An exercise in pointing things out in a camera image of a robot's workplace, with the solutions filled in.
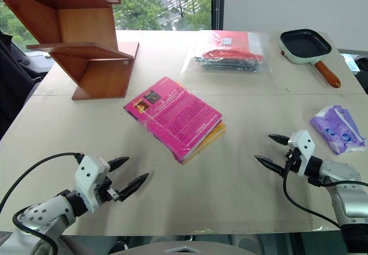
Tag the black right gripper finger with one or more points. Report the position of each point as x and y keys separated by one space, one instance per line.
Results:
x=271 y=165
x=280 y=139

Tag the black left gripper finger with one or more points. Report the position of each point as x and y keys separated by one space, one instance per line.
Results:
x=133 y=186
x=118 y=163

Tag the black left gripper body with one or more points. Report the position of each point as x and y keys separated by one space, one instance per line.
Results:
x=105 y=190

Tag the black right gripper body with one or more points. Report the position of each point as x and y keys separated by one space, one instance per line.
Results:
x=293 y=161

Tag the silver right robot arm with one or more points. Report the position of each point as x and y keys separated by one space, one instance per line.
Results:
x=342 y=177

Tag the grey rounded robot base shape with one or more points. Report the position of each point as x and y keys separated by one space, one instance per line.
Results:
x=184 y=249

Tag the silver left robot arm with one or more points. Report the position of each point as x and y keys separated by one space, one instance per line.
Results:
x=43 y=217

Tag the orange yellow book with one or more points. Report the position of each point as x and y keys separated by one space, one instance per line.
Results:
x=214 y=136

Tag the pink paperback book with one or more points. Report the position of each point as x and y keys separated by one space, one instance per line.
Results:
x=175 y=114

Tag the zigzag wooden bookshelf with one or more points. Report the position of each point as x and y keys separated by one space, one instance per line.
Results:
x=86 y=24

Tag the purple tissue pack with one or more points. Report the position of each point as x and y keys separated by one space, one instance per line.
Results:
x=336 y=128

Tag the black bundled items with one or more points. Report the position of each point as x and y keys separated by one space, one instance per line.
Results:
x=227 y=64

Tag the red folded fabric item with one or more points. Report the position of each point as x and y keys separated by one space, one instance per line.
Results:
x=235 y=49

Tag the clear plastic zip bag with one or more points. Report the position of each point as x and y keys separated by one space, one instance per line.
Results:
x=258 y=40

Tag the black office chair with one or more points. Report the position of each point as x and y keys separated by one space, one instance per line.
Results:
x=362 y=70

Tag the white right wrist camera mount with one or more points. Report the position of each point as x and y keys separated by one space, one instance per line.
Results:
x=304 y=147

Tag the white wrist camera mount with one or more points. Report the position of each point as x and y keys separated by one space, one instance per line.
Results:
x=304 y=147
x=87 y=174

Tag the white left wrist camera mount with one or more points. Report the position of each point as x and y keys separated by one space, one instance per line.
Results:
x=87 y=174

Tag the black window frame post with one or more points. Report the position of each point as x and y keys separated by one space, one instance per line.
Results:
x=217 y=4

